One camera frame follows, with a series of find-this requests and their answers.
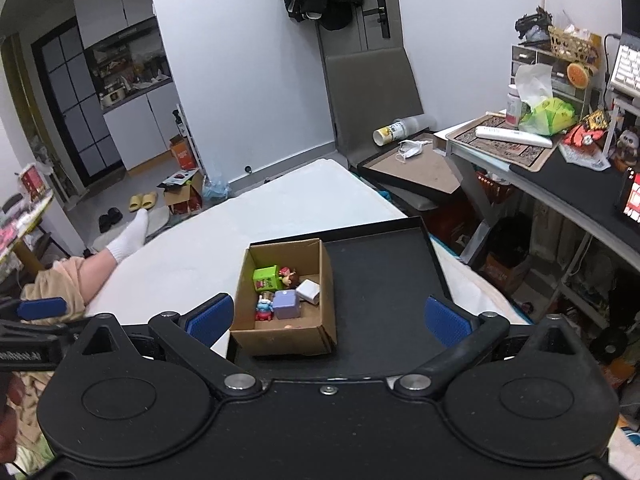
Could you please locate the white lower cabinet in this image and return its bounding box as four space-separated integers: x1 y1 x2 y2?
102 82 185 171

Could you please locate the white upper cabinet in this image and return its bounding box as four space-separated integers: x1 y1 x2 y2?
72 0 157 51

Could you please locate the black shallow tray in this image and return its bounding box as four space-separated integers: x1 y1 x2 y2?
225 216 453 378

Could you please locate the phone with red screen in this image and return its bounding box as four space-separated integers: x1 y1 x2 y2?
617 167 640 223

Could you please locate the black framed glass door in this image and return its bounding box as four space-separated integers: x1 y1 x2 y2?
31 22 125 183

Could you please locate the person's white sock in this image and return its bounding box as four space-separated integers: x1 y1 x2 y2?
103 208 150 264

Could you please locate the blue plastic bag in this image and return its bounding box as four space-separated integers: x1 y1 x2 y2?
202 180 232 202

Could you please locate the white cube box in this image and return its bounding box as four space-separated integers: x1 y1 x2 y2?
296 279 321 305

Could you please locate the woven basket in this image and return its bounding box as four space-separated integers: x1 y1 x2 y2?
548 25 601 63

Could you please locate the purple cube box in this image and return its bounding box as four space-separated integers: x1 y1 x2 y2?
272 288 302 320

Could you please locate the clear bottle with yellow label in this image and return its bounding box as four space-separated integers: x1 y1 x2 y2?
372 115 436 147

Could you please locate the brown patterned tray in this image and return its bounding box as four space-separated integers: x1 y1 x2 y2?
445 114 556 166

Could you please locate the person's left hand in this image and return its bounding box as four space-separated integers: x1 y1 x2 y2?
0 374 26 461

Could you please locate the grey metal desk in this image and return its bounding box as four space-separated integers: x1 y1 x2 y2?
432 112 640 286

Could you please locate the white pill bottle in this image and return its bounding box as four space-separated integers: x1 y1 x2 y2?
506 84 523 128

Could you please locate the white remote control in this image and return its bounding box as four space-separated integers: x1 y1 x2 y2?
475 126 553 149

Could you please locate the brown cardboard box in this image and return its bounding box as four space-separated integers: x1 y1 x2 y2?
482 252 531 296

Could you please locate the grey drawer organizer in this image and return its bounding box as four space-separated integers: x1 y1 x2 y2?
511 42 591 106

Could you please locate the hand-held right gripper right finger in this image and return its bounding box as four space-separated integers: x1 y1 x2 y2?
395 296 591 402

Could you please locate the white floor mat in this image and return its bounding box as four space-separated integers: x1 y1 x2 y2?
145 206 172 236

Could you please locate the blue and red figurine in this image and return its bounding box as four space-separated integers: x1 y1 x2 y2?
255 292 276 322

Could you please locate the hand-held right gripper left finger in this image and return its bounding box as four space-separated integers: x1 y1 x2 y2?
75 294 263 401

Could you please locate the green tissue pack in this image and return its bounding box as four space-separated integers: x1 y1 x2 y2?
515 64 578 136

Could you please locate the green cube box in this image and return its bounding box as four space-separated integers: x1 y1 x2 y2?
252 264 281 292

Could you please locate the orange carton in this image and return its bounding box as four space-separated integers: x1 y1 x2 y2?
169 136 197 171

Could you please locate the grey folding chair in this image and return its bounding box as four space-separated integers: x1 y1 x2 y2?
324 46 437 212

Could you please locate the white keyboard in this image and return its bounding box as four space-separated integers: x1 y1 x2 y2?
606 42 640 96

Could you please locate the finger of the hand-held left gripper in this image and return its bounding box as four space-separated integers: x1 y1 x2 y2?
0 297 76 339

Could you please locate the small plush toy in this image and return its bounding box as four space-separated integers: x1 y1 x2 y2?
616 127 640 166

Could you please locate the white cabinet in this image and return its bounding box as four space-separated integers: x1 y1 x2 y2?
102 82 185 171
72 0 157 51

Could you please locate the black tray with brown inside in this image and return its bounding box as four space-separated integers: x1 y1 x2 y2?
356 130 468 196

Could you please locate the person's leg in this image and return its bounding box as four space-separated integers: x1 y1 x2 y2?
75 249 119 307

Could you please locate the red basket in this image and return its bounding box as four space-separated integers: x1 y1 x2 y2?
475 170 516 201

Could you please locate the white face mask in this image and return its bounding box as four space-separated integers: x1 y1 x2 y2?
395 140 431 163

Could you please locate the black door handle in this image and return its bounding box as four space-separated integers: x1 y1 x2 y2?
362 0 391 38

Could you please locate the cardboard box with dark lid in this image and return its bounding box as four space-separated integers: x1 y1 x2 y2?
157 169 205 216

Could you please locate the cluttered side table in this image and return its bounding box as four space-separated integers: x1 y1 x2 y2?
0 162 56 276

